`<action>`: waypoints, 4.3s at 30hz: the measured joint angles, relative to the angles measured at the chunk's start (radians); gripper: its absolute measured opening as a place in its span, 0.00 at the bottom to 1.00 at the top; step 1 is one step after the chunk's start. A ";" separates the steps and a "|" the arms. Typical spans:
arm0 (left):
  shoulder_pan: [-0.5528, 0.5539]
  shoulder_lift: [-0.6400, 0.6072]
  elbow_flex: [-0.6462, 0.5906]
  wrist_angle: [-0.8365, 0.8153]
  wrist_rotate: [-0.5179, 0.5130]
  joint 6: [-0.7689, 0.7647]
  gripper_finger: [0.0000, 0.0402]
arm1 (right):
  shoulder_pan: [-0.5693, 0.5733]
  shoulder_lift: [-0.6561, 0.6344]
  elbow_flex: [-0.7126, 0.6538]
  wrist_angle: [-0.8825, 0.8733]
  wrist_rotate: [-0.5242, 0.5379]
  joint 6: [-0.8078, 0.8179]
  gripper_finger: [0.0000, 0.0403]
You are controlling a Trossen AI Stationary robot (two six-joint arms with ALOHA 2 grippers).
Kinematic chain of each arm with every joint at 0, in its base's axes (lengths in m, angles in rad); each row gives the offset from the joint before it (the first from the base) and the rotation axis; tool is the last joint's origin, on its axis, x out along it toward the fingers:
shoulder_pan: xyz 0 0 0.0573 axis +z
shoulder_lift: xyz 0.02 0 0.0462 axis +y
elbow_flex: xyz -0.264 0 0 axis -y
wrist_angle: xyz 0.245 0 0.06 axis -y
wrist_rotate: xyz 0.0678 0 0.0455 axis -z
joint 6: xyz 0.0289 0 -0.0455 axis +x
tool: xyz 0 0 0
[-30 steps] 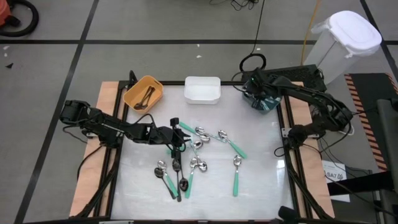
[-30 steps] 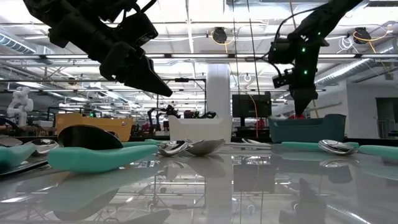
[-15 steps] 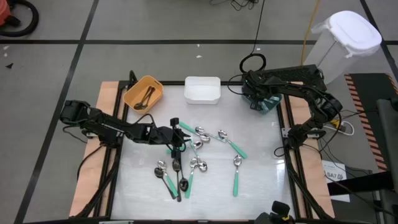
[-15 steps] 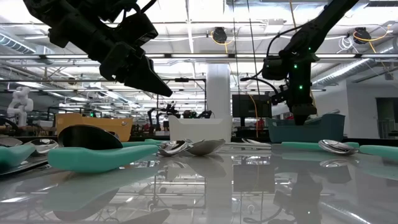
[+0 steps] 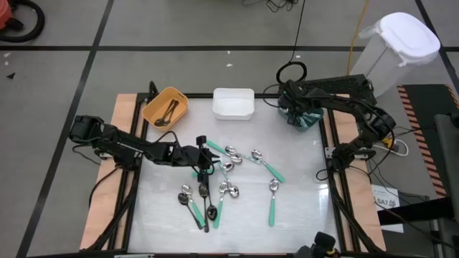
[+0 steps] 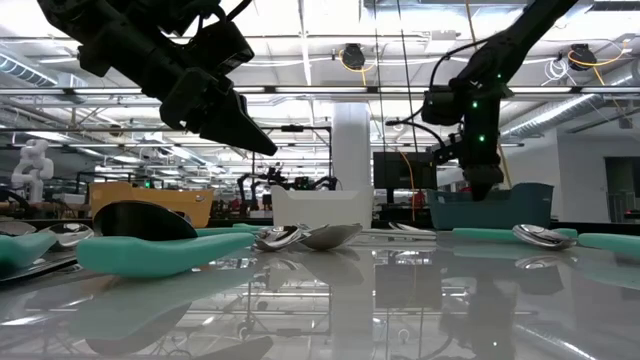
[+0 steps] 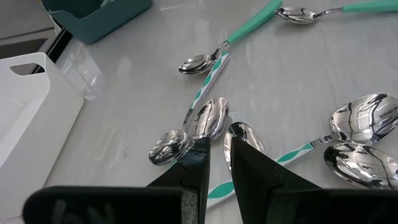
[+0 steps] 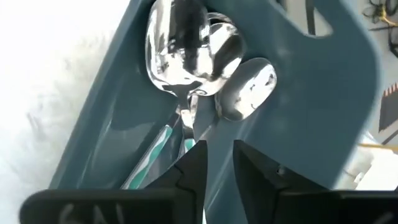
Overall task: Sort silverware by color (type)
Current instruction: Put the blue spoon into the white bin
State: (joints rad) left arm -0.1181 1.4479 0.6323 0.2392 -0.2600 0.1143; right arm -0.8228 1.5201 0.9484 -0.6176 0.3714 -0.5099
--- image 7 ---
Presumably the centre metal spoon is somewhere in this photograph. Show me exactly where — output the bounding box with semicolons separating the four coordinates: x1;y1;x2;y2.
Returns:
206;92;398;209

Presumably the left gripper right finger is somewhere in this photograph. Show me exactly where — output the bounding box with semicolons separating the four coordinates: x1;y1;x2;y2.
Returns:
230;136;398;224

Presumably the green white patterned spoon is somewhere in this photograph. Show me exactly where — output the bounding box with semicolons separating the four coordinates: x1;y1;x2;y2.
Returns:
148;51;231;167

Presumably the teal plastic bin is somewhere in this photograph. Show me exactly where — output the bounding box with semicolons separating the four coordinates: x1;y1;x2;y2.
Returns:
40;0;154;45

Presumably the green handled silver spoon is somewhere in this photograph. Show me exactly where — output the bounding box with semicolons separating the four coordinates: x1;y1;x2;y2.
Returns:
274;0;398;26
178;0;284;75
188;96;230;144
223;121;267;171
323;142;398;191

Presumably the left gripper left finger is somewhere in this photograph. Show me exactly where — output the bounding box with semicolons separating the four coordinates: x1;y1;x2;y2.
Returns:
21;136;211;224

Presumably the white plastic bin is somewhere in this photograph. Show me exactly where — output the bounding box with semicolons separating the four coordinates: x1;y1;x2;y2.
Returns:
0;52;85;220

